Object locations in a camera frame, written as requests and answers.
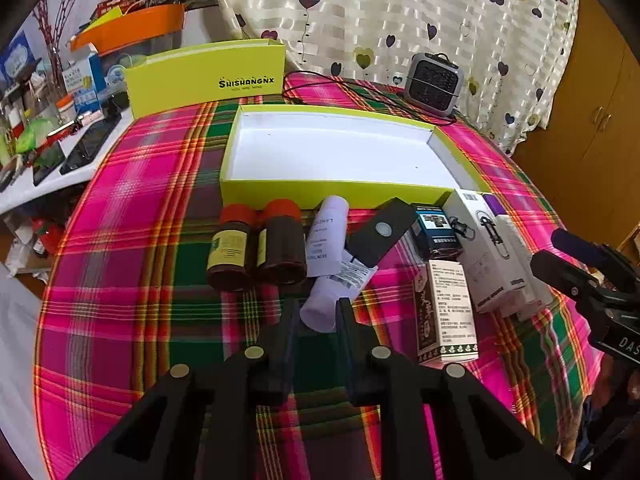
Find white earphone box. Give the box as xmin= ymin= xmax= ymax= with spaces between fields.
xmin=442 ymin=190 xmax=526 ymax=313

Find small dark blue box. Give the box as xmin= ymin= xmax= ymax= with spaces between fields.
xmin=410 ymin=203 xmax=463 ymax=261

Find purple-topped white box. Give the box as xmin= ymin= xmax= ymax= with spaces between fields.
xmin=482 ymin=194 xmax=555 ymax=322

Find orange plastic basin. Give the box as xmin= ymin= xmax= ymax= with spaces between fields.
xmin=70 ymin=3 xmax=187 ymax=56

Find heart print curtain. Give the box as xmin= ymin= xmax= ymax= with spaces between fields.
xmin=212 ymin=0 xmax=581 ymax=156

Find white side table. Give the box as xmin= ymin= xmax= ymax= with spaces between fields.
xmin=0 ymin=107 xmax=136 ymax=216

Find wooden cabinet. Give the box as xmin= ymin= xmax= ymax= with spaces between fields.
xmin=510 ymin=0 xmax=640 ymax=261

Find white box black side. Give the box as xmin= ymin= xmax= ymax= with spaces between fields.
xmin=414 ymin=259 xmax=480 ymax=365

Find blue white carton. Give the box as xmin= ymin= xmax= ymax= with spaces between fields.
xmin=62 ymin=52 xmax=108 ymax=106

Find blue printed box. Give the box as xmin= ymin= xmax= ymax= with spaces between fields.
xmin=0 ymin=30 xmax=31 ymax=86

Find yellow-green box tray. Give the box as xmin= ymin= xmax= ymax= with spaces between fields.
xmin=219 ymin=105 xmax=483 ymax=209

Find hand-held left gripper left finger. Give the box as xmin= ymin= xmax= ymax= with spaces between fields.
xmin=65 ymin=299 xmax=302 ymax=480

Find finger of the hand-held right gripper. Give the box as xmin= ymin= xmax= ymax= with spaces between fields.
xmin=530 ymin=251 xmax=608 ymax=306
xmin=551 ymin=229 xmax=640 ymax=286

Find green plastic bag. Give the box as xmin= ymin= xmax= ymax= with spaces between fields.
xmin=15 ymin=119 xmax=58 ymax=153

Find brown bottle red cap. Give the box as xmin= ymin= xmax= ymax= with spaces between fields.
xmin=255 ymin=199 xmax=307 ymax=285

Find yellow-green printed box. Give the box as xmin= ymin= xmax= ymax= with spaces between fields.
xmin=123 ymin=39 xmax=287 ymax=120

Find lavender cream tube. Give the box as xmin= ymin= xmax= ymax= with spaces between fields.
xmin=299 ymin=196 xmax=378 ymax=332

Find grey mini heater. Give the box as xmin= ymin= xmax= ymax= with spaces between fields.
xmin=403 ymin=52 xmax=466 ymax=117

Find brown bottle yellow label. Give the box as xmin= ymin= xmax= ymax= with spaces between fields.
xmin=206 ymin=204 xmax=252 ymax=292

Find plaid desktop tablecloth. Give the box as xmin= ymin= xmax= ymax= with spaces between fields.
xmin=34 ymin=72 xmax=606 ymax=480

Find black cable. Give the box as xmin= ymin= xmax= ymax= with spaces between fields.
xmin=282 ymin=74 xmax=458 ymax=126

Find black smartphone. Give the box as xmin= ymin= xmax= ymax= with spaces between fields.
xmin=60 ymin=115 xmax=123 ymax=176

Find dark tablet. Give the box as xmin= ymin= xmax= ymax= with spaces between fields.
xmin=32 ymin=142 xmax=66 ymax=186

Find yellow card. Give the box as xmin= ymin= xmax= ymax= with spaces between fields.
xmin=90 ymin=7 xmax=123 ymax=28

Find red dried branches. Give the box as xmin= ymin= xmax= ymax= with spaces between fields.
xmin=32 ymin=0 xmax=96 ymax=71

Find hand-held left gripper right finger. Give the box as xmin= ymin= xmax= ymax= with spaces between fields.
xmin=336 ymin=298 xmax=573 ymax=480

